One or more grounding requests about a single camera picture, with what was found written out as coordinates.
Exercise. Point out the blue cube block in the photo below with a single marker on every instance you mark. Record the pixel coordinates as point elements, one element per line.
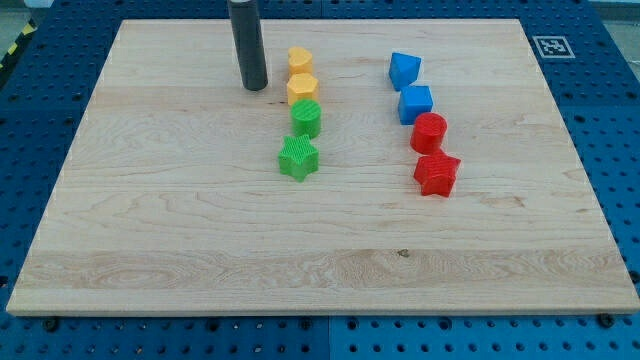
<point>413,101</point>

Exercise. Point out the red star block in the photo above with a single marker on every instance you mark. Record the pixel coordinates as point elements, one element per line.
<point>436,174</point>

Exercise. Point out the yellow heart block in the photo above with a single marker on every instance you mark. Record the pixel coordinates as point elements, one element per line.
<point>300,60</point>

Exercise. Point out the black bolt front right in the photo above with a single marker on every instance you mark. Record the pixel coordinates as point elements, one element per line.
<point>606,320</point>

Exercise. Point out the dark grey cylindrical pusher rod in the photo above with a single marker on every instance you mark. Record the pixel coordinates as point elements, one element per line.
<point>247,34</point>

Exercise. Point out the green star block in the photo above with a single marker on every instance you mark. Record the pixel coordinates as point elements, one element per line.
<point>298,157</point>

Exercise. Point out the white fiducial marker tag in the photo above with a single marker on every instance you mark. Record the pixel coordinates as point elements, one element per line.
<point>553,47</point>

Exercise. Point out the red cylinder block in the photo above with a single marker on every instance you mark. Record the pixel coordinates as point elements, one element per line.
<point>428,133</point>

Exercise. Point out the yellow hexagon block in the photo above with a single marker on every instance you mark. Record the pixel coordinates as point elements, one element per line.
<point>302,86</point>

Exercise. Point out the green cylinder block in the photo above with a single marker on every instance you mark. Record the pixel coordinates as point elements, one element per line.
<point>306,118</point>

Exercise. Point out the light wooden board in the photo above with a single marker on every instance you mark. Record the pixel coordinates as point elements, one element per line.
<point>170,201</point>

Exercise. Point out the blue triangle block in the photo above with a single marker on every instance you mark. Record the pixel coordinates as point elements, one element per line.
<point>403,70</point>

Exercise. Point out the black bolt front left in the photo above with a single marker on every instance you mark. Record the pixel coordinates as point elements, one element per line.
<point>50,324</point>

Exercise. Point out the black bolt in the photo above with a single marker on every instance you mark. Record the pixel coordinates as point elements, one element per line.
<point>606,320</point>
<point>50,324</point>

